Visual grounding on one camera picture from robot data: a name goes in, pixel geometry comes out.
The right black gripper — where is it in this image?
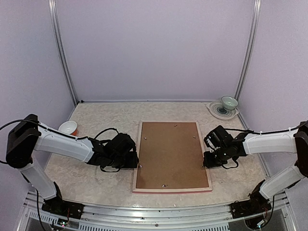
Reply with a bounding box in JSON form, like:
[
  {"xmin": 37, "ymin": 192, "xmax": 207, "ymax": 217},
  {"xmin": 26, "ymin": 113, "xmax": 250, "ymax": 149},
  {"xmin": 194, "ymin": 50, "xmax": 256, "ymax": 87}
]
[{"xmin": 203, "ymin": 146, "xmax": 230, "ymax": 168}]

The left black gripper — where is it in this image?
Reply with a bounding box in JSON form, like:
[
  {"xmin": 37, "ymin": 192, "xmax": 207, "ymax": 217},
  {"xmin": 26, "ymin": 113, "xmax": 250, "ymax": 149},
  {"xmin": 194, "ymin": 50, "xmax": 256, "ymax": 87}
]
[{"xmin": 109, "ymin": 151, "xmax": 139, "ymax": 168}]

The brown cardboard backing board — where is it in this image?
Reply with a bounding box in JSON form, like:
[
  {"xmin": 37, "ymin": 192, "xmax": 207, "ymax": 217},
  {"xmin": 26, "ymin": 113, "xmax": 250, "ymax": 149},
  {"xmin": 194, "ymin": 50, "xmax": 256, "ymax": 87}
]
[{"xmin": 135, "ymin": 122, "xmax": 210, "ymax": 190}]

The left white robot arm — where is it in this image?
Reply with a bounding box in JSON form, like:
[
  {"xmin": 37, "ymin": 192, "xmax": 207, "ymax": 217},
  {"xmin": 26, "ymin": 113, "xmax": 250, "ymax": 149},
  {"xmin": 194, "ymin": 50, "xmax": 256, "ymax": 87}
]
[{"xmin": 6, "ymin": 114, "xmax": 139, "ymax": 214}]

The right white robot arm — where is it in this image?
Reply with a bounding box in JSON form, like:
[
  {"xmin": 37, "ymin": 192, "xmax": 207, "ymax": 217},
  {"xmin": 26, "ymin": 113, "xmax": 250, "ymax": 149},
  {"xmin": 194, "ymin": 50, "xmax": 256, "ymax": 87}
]
[{"xmin": 203, "ymin": 121, "xmax": 308, "ymax": 214}]

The white swirl pattern plate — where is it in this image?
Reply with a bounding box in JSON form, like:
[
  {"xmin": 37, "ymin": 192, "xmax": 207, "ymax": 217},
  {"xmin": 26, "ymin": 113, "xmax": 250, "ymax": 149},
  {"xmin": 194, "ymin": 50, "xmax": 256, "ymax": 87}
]
[{"xmin": 206, "ymin": 101, "xmax": 239, "ymax": 120}]

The pale green ceramic bowl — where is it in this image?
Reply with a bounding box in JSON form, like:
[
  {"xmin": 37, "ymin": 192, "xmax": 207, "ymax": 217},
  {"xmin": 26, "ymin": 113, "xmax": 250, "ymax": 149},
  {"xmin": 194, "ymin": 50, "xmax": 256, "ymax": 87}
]
[{"xmin": 221, "ymin": 96, "xmax": 239, "ymax": 110}]

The orange white bowl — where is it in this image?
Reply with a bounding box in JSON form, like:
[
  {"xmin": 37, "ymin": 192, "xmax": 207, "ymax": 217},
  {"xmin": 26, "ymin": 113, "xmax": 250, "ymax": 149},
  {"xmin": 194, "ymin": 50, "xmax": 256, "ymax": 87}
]
[{"xmin": 58, "ymin": 121, "xmax": 77, "ymax": 136}]

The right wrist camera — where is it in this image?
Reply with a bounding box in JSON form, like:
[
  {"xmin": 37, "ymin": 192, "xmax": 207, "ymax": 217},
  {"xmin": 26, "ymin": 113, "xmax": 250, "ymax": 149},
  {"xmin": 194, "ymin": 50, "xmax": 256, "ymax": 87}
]
[{"xmin": 204, "ymin": 135, "xmax": 216, "ymax": 152}]

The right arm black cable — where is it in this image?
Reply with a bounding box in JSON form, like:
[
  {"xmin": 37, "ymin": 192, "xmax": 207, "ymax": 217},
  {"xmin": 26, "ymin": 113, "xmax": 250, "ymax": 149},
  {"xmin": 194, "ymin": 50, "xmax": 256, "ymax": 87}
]
[{"xmin": 223, "ymin": 120, "xmax": 308, "ymax": 135}]

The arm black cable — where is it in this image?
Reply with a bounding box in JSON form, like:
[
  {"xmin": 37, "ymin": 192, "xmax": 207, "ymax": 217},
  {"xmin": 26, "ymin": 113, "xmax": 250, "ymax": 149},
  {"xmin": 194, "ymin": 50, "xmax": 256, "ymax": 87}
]
[
  {"xmin": 223, "ymin": 120, "xmax": 308, "ymax": 135},
  {"xmin": 0, "ymin": 119, "xmax": 120, "ymax": 164}
]

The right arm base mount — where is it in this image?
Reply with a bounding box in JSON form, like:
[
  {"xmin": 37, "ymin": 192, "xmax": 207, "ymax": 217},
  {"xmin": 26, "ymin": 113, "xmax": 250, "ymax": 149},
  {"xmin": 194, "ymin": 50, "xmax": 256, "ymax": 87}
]
[{"xmin": 230, "ymin": 181, "xmax": 272, "ymax": 219}]

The right aluminium corner post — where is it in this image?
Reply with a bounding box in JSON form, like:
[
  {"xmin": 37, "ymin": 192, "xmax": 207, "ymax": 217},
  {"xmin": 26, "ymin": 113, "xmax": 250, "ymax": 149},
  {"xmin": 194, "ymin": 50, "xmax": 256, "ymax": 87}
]
[{"xmin": 234, "ymin": 0, "xmax": 262, "ymax": 102}]

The aluminium corner post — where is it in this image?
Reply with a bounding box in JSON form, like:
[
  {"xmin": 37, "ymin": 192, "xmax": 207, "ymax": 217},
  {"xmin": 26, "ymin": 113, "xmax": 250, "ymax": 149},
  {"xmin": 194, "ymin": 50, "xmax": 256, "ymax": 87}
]
[
  {"xmin": 48, "ymin": 0, "xmax": 78, "ymax": 106},
  {"xmin": 234, "ymin": 0, "xmax": 262, "ymax": 102}
]

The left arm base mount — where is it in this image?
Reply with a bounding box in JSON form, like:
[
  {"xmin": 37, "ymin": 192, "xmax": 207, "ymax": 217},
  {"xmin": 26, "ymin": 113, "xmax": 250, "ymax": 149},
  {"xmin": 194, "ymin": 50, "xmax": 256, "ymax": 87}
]
[{"xmin": 42, "ymin": 182, "xmax": 84, "ymax": 219}]

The aluminium front rail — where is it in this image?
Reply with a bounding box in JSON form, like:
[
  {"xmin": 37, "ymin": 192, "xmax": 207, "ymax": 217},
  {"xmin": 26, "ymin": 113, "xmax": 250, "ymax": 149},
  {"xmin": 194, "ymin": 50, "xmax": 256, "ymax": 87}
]
[{"xmin": 16, "ymin": 190, "xmax": 296, "ymax": 231}]

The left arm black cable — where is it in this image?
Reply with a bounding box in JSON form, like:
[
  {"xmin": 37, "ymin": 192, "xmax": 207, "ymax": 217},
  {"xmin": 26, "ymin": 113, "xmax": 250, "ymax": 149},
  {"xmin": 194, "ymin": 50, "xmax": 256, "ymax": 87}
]
[{"xmin": 0, "ymin": 119, "xmax": 120, "ymax": 164}]

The left aluminium corner post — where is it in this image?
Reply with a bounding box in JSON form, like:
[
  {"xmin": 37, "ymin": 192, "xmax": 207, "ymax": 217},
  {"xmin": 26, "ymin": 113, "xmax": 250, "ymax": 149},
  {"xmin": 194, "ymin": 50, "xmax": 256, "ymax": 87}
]
[{"xmin": 48, "ymin": 0, "xmax": 78, "ymax": 106}]

